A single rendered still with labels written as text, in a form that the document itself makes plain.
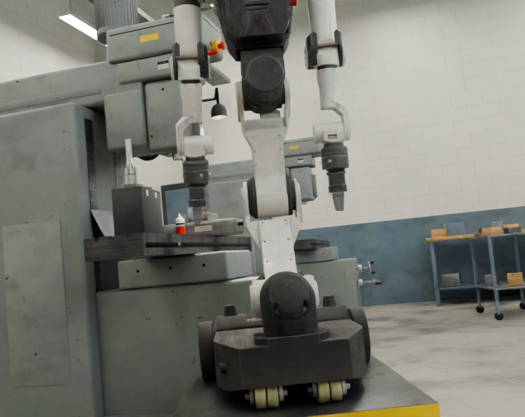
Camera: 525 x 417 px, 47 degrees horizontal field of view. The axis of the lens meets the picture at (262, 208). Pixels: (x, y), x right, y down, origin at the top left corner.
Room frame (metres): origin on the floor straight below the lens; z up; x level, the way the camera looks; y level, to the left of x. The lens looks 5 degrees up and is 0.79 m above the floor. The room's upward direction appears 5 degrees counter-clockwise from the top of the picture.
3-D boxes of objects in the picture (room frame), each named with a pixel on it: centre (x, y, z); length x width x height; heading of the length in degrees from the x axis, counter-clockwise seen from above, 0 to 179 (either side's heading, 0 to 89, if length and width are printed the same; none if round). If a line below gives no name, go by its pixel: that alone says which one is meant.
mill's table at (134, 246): (2.72, 0.36, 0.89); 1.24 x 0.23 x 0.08; 164
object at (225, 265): (2.72, 0.36, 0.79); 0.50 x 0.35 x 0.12; 74
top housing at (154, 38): (2.72, 0.37, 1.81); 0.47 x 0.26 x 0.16; 74
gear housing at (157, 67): (2.73, 0.40, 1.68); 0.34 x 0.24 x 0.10; 74
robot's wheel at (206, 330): (2.17, 0.24, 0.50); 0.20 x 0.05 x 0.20; 2
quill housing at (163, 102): (2.72, 0.36, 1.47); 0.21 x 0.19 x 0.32; 164
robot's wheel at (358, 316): (2.19, -0.29, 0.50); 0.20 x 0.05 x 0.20; 2
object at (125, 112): (2.77, 0.55, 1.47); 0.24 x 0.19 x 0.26; 164
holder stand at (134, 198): (2.38, 0.49, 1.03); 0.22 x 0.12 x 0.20; 171
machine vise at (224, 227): (2.85, 0.29, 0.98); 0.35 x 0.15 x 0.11; 76
